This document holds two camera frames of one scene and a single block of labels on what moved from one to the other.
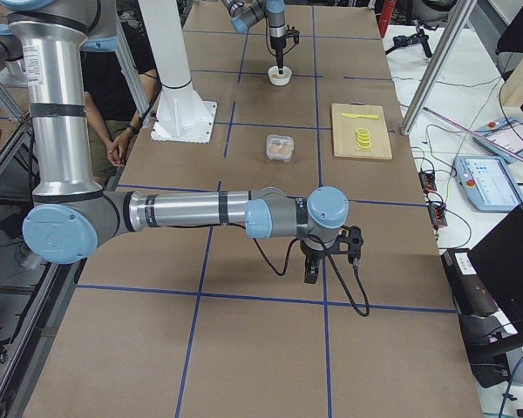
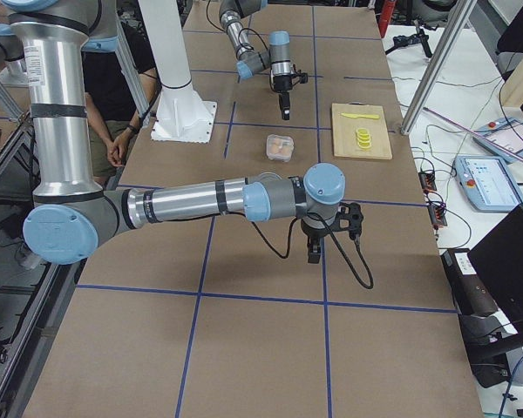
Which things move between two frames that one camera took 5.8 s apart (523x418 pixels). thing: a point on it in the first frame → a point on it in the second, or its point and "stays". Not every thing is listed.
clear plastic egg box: (280, 147) stays
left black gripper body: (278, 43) → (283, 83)
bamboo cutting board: (344, 135) stays
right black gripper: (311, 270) → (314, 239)
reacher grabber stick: (485, 138) stays
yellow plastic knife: (355, 116) stays
